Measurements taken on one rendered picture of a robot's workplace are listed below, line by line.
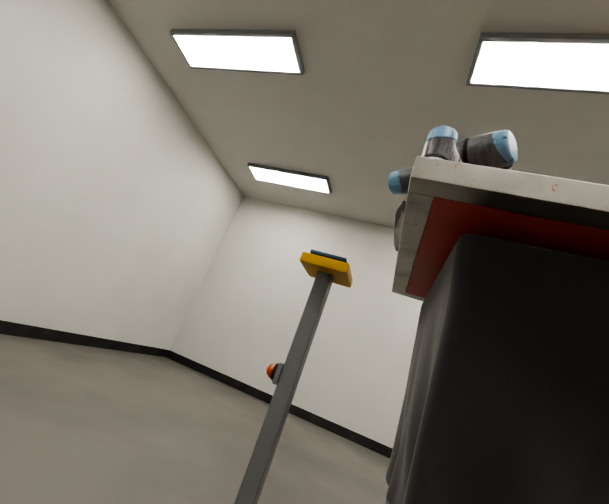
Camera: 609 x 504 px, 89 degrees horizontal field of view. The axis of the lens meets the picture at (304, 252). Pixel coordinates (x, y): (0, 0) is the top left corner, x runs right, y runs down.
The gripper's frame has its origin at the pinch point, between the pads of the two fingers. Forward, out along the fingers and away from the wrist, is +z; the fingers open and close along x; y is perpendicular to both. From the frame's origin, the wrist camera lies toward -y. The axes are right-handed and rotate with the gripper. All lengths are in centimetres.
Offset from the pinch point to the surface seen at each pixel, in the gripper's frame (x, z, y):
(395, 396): -27, 31, 380
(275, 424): 17, 46, 10
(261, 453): 18, 53, 10
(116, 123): 312, -111, 125
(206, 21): 214, -194, 75
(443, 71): 15, -199, 111
